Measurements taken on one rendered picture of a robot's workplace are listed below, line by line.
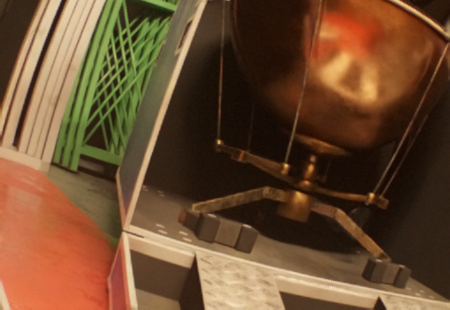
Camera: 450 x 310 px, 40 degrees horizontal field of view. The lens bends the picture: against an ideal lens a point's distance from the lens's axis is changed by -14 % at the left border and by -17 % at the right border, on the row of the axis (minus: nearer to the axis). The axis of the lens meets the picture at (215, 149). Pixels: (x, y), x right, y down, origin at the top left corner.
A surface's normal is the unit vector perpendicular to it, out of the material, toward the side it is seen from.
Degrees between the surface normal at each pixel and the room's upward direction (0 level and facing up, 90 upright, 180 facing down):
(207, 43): 90
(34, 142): 88
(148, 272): 92
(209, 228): 90
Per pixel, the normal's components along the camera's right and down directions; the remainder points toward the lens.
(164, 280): 0.14, 0.11
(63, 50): 0.49, 0.15
